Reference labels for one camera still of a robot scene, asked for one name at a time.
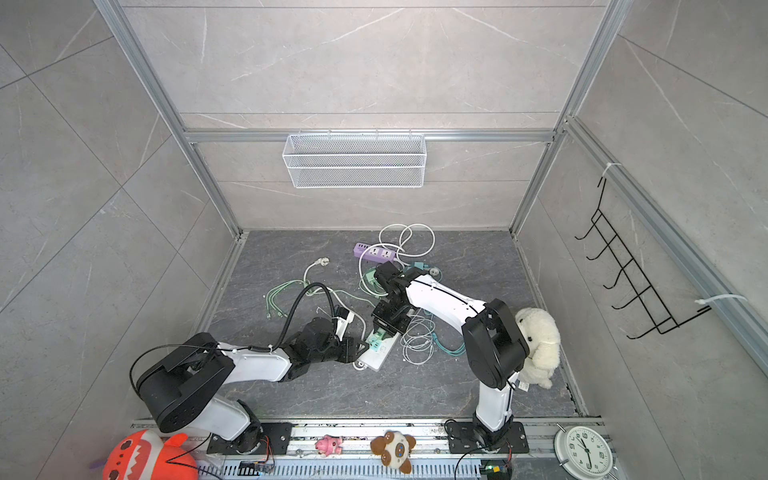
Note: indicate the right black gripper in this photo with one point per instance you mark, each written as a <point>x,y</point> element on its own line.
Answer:
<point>380,320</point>

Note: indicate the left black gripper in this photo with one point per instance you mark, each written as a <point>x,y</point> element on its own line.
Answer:
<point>353,349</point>

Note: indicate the white pastel power strip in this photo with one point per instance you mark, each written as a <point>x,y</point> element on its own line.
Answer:
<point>373,360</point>

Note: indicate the white charger with cable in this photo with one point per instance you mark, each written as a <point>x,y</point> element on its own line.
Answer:
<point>417,344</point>

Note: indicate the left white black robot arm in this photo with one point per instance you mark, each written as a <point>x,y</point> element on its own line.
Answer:
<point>182,389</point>

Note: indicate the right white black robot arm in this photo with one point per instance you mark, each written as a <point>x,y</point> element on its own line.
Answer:
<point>495,349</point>

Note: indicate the purple power strip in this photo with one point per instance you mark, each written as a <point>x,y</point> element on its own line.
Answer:
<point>375,254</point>

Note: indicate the small pink plush toy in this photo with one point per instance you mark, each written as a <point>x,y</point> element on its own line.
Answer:
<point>329,445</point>

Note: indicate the brown white plush toy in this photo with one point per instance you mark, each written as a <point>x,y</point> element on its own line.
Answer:
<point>394,449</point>

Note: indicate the white plush dog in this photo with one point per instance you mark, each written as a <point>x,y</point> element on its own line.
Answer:
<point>541,333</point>

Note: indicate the red monster plush toy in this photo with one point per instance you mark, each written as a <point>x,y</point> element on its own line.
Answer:
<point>145,455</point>

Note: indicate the white analog clock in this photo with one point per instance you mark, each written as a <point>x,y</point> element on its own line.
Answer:
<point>584,453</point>

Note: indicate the white wire mesh basket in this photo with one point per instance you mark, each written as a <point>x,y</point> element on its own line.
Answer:
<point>345,161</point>

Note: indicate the black wall hook rack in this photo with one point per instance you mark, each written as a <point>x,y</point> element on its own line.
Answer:
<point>631,273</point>

